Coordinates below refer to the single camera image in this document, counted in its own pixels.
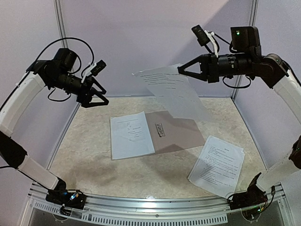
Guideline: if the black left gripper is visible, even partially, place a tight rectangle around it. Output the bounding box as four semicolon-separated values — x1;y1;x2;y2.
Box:
50;71;110;107

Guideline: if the white printed contract sheet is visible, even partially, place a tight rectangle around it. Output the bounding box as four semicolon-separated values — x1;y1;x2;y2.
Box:
133;64;210;121

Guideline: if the white form sheet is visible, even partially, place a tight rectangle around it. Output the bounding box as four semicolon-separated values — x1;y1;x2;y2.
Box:
110;111;155;160

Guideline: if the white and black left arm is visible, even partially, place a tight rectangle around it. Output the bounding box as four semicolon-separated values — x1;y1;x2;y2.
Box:
0;48;109;204

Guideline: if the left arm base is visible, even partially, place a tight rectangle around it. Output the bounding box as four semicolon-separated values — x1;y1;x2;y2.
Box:
46;179;87;210

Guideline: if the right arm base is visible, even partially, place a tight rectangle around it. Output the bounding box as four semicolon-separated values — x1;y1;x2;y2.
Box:
227;173;276;212

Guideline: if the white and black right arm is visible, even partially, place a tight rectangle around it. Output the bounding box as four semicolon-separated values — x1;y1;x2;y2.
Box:
178;25;301;120

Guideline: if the metal folder clip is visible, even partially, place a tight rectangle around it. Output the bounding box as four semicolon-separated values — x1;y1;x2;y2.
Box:
155;123;165;137

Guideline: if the white paper stack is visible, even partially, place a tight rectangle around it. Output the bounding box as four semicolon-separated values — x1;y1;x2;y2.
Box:
188;136;245;198

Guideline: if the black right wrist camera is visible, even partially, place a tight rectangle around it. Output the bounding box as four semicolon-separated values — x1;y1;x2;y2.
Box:
191;25;220;57

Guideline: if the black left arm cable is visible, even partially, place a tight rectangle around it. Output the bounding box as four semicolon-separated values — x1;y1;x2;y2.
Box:
35;37;96;76

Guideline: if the aluminium front rail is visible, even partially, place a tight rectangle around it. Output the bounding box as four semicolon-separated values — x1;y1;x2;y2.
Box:
21;183;293;226

